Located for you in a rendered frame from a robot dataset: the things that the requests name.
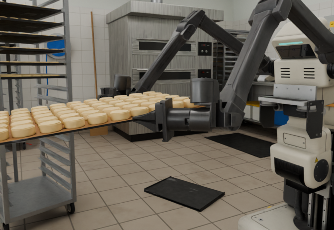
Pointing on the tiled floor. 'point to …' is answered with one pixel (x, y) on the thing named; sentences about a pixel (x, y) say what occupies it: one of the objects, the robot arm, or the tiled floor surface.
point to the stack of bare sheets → (185, 193)
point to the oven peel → (96, 92)
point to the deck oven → (115, 27)
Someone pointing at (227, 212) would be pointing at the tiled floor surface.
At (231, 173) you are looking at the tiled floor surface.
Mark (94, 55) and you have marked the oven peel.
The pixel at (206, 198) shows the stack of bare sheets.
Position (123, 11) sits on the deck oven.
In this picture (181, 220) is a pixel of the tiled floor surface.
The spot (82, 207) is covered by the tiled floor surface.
